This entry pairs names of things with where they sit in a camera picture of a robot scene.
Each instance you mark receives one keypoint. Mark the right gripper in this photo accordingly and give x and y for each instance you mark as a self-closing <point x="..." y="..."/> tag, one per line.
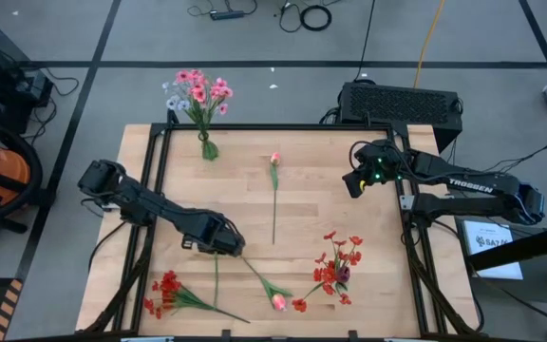
<point x="382" y="164"/>

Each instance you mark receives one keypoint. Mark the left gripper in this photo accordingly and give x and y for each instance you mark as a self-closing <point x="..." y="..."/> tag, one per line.
<point x="214" y="235"/>

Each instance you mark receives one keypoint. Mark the red flower spray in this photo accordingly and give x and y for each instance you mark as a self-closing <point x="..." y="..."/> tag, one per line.
<point x="329" y="274"/>
<point x="169" y="285"/>

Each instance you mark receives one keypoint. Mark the pink tulip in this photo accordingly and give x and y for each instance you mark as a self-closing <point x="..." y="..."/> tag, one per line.
<point x="275" y="158"/>
<point x="278" y="302"/>

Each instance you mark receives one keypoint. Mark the white flower spray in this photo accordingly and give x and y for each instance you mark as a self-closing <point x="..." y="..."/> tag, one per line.
<point x="173" y="102"/>

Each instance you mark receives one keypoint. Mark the pink flower spray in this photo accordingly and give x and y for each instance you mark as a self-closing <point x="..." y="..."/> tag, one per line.
<point x="198" y="92"/>

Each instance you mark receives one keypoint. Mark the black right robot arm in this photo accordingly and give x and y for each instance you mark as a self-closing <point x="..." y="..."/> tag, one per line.
<point x="468" y="183"/>

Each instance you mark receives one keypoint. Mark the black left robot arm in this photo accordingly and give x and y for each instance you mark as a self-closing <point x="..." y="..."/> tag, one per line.
<point x="136" y="199"/>

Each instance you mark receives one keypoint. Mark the green glass vase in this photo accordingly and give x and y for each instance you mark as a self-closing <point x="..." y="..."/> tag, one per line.
<point x="209" y="151"/>

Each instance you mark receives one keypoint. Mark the black computer case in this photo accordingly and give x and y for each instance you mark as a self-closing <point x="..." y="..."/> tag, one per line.
<point x="397" y="102"/>

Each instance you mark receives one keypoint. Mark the white paper sheet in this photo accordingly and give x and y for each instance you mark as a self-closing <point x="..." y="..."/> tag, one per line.
<point x="492" y="256"/>

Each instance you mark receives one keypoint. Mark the black metal stand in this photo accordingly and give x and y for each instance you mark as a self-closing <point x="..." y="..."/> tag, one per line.
<point x="525" y="248"/>

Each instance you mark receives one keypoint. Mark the black power strip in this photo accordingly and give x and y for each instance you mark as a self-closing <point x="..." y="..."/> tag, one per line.
<point x="226" y="15"/>

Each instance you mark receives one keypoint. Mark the grey side table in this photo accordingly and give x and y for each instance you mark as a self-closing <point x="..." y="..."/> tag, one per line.
<point x="539" y="285"/>

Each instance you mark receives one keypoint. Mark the orange vacuum cleaner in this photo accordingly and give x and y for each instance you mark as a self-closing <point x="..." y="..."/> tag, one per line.
<point x="3" y="171"/>

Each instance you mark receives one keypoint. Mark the silver bracket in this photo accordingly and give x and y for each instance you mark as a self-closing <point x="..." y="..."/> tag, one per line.
<point x="409" y="203"/>

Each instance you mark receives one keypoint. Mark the black table frame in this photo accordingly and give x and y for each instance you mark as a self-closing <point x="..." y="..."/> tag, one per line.
<point x="278" y="127"/>

